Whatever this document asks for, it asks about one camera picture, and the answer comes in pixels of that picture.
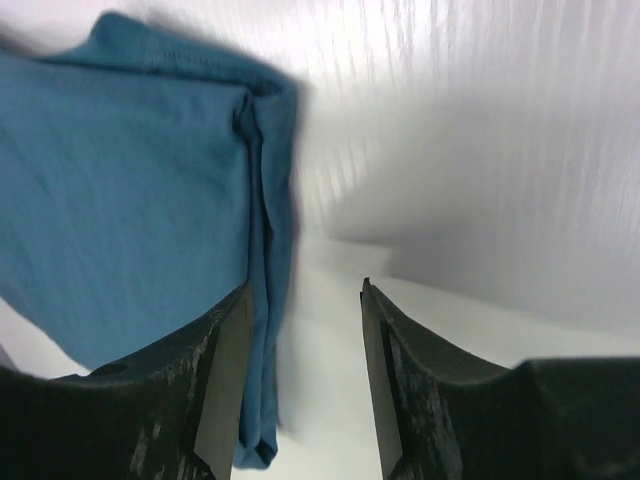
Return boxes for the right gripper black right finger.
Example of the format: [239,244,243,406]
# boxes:
[360,282,639,479]

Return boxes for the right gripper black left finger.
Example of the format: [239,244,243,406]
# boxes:
[1,285,253,479]

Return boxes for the teal blue t shirt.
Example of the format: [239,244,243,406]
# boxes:
[1,13,297,469]

